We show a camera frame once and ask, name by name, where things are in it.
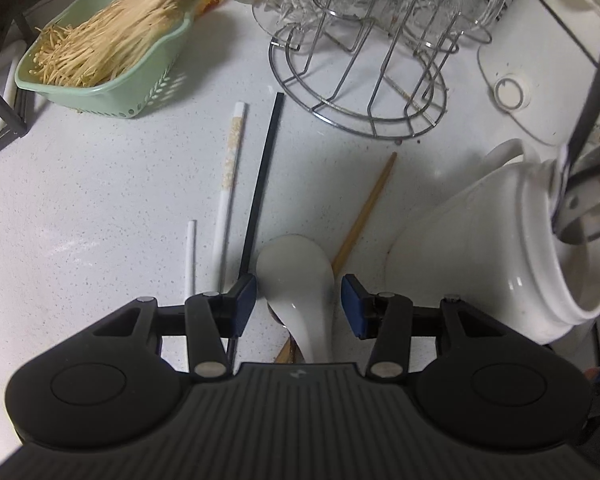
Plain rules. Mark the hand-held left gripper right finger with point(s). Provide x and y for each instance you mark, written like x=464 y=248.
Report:
x=355 y=305

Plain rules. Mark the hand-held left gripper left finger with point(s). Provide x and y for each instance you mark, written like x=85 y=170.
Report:
x=242 y=305

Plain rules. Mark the white ceramic spoon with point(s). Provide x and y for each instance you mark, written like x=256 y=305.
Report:
x=295 y=270

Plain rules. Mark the wooden chopstick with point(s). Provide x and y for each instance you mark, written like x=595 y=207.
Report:
x=365 y=207

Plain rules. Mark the white ceramic mug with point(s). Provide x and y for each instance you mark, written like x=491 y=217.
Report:
x=455 y=260

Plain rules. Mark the black chopstick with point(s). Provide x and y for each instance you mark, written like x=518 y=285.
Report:
x=262 y=185

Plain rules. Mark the green plastic basket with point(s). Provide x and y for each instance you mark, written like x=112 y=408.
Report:
x=105 y=100

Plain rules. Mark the upturned glass goblet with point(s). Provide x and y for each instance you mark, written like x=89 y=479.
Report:
x=430 y=5

